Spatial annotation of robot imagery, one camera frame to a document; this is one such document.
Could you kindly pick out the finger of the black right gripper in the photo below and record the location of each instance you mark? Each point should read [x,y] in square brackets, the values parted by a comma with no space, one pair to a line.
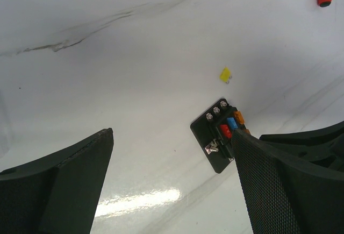
[322,147]

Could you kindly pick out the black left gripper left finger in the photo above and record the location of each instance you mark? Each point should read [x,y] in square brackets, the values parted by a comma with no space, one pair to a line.
[57,193]

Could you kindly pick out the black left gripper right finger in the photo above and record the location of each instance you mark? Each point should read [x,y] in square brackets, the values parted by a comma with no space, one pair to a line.
[284,193]

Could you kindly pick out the red blade fuse front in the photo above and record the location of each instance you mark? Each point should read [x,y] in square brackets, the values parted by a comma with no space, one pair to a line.
[226,131]

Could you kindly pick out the blue blade fuse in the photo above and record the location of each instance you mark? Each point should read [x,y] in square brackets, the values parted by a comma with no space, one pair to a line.
[232,123]

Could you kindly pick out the black fuse box base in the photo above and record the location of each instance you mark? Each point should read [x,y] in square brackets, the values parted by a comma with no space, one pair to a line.
[206,129]

